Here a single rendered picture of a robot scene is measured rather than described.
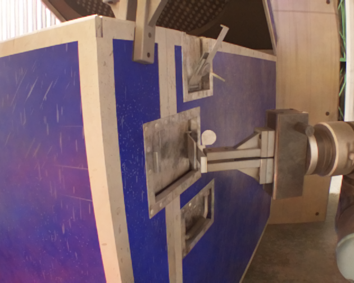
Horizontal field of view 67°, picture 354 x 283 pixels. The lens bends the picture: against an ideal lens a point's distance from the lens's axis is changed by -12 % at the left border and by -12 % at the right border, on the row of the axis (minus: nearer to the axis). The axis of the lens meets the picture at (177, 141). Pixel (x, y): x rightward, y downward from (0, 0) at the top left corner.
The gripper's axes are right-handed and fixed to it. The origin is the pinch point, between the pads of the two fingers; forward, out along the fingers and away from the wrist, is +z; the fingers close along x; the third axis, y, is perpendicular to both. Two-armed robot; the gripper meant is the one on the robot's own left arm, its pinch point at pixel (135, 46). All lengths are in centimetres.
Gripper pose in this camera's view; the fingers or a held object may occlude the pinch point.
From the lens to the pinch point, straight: 35.9
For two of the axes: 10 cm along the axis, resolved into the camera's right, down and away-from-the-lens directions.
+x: -8.9, -0.8, 4.5
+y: 4.5, -0.5, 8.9
